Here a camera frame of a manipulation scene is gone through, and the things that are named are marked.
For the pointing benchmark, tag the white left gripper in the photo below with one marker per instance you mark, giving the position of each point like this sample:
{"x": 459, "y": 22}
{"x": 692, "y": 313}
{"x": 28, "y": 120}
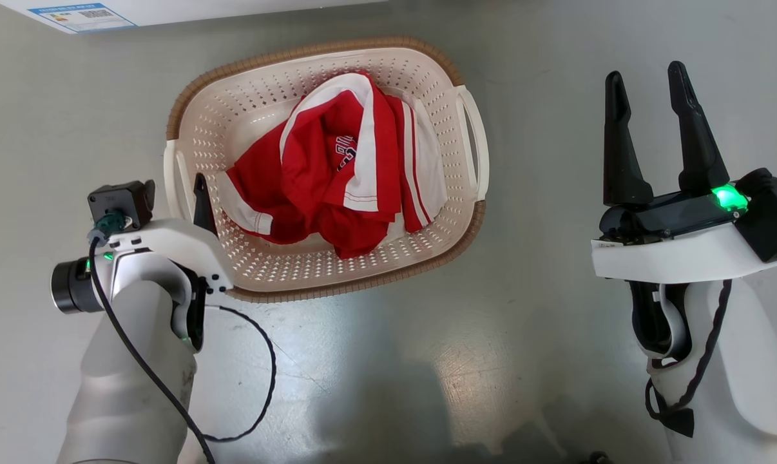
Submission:
{"x": 169, "y": 238}

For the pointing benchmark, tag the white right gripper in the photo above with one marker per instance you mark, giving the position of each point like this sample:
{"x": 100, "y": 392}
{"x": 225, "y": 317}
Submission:
{"x": 672, "y": 248}

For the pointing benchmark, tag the cream plastic laundry basket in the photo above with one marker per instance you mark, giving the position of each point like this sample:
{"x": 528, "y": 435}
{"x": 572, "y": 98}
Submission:
{"x": 247, "y": 129}

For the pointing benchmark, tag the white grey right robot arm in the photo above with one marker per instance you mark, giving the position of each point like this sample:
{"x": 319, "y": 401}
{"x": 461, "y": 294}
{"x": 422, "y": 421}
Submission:
{"x": 743, "y": 367}

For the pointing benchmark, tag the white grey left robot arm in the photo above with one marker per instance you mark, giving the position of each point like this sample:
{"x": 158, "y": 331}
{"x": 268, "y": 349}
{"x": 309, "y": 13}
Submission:
{"x": 124, "y": 386}

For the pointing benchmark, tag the red and white garment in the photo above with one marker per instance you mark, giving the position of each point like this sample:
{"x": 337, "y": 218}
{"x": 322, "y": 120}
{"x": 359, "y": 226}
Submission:
{"x": 311, "y": 174}

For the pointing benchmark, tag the white washing machine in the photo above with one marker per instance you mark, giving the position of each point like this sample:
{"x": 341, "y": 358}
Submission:
{"x": 234, "y": 9}

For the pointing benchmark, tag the blue energy label sticker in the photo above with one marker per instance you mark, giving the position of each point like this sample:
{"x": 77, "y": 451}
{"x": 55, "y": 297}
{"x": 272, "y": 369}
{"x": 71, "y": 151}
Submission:
{"x": 79, "y": 17}

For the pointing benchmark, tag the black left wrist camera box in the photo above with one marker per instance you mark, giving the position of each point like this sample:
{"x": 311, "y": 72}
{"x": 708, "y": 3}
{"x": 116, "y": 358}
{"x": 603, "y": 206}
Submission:
{"x": 121, "y": 201}

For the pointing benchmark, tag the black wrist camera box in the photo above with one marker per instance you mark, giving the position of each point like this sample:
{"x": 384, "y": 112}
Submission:
{"x": 772, "y": 209}
{"x": 121, "y": 201}

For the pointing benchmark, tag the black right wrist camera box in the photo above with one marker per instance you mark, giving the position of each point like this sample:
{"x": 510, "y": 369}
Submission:
{"x": 772, "y": 209}

